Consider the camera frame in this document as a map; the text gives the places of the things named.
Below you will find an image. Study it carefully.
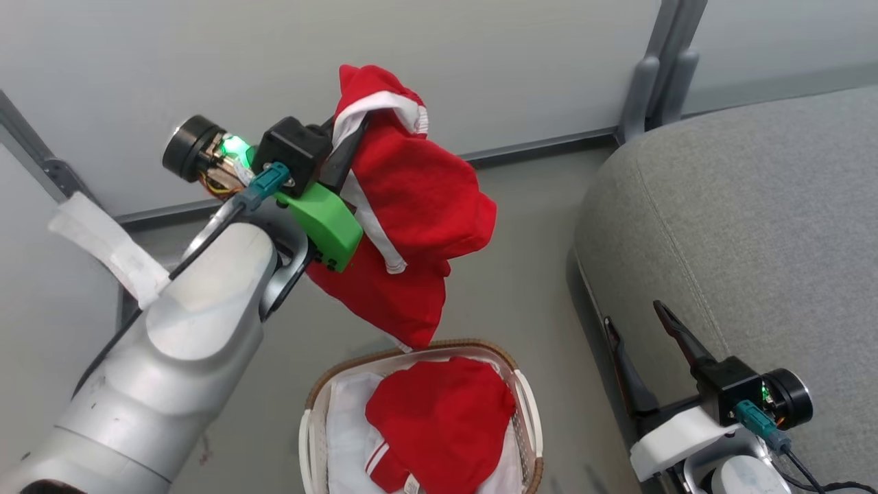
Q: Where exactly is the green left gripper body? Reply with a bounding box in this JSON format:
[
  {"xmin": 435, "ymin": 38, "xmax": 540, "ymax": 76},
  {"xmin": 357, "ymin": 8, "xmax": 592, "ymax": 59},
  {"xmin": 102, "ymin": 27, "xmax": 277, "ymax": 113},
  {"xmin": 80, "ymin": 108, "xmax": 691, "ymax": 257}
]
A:
[{"xmin": 163, "ymin": 115, "xmax": 364, "ymax": 272}]

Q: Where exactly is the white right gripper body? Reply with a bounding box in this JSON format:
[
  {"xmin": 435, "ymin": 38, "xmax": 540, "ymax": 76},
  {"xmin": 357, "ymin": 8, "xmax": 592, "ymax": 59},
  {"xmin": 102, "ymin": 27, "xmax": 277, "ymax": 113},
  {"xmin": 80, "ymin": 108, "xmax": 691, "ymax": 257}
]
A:
[{"xmin": 630, "ymin": 368, "xmax": 814, "ymax": 482}]

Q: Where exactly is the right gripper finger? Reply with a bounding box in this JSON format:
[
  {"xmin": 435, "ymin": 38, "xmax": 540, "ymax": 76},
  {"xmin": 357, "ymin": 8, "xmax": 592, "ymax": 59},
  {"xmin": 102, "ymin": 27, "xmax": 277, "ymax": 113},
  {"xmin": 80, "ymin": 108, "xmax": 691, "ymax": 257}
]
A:
[
  {"xmin": 602, "ymin": 317, "xmax": 661, "ymax": 421},
  {"xmin": 652, "ymin": 300, "xmax": 720, "ymax": 377}
]

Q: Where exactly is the red garment with white trim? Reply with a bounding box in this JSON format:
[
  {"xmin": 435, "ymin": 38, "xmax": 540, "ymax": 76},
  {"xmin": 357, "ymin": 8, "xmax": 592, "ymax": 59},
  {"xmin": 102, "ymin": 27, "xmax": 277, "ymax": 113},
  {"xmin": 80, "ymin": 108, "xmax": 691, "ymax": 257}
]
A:
[{"xmin": 305, "ymin": 64, "xmax": 498, "ymax": 351}]

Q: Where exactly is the red garment with white stripes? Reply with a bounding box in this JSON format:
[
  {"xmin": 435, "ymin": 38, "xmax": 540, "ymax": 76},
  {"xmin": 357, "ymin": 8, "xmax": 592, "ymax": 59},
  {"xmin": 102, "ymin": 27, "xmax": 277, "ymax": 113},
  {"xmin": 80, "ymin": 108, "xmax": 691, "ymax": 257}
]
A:
[{"xmin": 364, "ymin": 357, "xmax": 517, "ymax": 494}]

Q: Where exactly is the white laundry basket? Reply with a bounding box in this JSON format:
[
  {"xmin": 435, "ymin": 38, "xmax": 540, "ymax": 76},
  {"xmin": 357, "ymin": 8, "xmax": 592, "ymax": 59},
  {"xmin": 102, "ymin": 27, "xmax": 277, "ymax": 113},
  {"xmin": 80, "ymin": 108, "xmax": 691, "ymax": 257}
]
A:
[{"xmin": 298, "ymin": 338, "xmax": 545, "ymax": 494}]

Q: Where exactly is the white basket liner cloth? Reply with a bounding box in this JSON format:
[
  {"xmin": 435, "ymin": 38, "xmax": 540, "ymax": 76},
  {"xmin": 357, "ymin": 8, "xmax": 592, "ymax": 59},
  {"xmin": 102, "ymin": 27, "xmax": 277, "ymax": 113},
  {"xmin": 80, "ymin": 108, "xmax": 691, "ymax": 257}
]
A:
[{"xmin": 326, "ymin": 353, "xmax": 525, "ymax": 494}]

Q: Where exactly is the grey fabric sofa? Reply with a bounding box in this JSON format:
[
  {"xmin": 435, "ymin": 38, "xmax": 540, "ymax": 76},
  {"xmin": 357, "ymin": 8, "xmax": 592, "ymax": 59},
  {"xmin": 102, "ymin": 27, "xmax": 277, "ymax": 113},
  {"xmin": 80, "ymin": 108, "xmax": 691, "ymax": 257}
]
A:
[{"xmin": 573, "ymin": 86, "xmax": 878, "ymax": 494}]

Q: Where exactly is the white tape wrap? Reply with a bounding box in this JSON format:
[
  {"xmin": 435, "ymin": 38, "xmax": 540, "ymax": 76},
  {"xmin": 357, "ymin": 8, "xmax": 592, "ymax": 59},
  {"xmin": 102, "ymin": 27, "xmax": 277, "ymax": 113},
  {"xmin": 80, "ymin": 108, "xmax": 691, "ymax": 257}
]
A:
[{"xmin": 48, "ymin": 191, "xmax": 172, "ymax": 311}]

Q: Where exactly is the dark grey partition bar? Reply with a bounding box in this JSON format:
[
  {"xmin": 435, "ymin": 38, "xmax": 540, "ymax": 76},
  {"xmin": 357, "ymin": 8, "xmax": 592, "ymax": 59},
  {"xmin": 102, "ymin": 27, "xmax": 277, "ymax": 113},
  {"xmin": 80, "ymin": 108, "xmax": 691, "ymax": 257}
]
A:
[{"xmin": 0, "ymin": 89, "xmax": 121, "ymax": 227}]

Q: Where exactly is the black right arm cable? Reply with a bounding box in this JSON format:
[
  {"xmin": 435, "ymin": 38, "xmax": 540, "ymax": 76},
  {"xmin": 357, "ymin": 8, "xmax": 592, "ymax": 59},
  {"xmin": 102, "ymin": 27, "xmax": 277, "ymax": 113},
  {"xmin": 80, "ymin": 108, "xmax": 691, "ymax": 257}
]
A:
[{"xmin": 734, "ymin": 400, "xmax": 878, "ymax": 494}]

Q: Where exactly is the grey partition corner post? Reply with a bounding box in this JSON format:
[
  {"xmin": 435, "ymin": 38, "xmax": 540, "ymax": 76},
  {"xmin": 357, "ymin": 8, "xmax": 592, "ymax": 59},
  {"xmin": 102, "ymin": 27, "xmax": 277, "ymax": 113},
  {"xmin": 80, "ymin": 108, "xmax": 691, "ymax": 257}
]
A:
[{"xmin": 617, "ymin": 0, "xmax": 711, "ymax": 145}]

